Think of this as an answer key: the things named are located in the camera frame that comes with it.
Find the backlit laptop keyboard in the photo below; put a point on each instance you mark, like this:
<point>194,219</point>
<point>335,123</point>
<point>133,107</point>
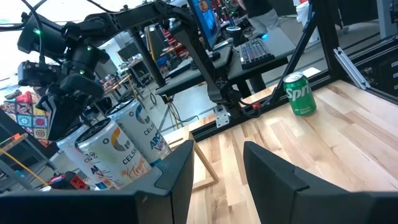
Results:
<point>255,53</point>

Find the black metal table frame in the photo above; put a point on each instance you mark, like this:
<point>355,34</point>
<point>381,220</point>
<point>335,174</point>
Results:
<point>326,46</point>

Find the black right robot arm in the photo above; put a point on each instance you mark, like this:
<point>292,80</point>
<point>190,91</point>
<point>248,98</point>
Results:
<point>140,15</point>

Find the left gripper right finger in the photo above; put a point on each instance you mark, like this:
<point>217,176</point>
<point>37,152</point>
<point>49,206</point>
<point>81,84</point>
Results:
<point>311,205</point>

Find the grey metal bracket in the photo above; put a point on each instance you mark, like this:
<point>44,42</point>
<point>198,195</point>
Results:
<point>221,115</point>

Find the colourful patchwork cloth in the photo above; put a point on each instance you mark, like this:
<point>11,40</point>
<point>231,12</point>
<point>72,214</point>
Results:
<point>25,118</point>

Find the green Sprite can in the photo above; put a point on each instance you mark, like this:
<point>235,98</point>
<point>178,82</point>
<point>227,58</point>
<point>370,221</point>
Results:
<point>300,96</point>

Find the silver aluminium rail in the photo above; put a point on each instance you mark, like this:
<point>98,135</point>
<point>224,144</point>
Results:
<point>351,68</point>

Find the small red connector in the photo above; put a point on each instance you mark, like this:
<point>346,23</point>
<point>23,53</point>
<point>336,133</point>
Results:
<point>256,105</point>

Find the red and black object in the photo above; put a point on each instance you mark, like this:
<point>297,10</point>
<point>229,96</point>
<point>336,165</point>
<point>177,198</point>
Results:
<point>70,182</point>

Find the black side desk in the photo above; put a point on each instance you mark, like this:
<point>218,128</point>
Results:
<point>192,81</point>

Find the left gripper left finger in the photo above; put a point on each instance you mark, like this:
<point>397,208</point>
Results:
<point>93,208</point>

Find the person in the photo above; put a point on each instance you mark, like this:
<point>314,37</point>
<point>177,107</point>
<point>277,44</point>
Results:
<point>261,15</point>

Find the white Celsius slim can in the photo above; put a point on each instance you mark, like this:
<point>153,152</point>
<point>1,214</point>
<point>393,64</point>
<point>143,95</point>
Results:
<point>140,124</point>
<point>115,155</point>

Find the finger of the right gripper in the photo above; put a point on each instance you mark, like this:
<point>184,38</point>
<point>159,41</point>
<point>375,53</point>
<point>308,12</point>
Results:
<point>65,118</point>

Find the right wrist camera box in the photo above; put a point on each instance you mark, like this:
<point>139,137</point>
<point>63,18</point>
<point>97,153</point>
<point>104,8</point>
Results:
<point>34,74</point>

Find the wooden background workbench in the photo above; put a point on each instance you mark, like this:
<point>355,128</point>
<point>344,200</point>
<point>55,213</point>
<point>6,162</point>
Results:
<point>121,84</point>

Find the white bin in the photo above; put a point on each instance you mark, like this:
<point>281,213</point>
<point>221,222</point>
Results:
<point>306,18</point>

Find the Celsius Arctic Vibe can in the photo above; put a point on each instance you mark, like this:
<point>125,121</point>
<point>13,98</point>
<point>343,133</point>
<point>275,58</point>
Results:
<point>73,152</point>

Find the black cylindrical speaker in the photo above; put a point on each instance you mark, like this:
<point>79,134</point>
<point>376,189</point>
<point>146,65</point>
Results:
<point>235,35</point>

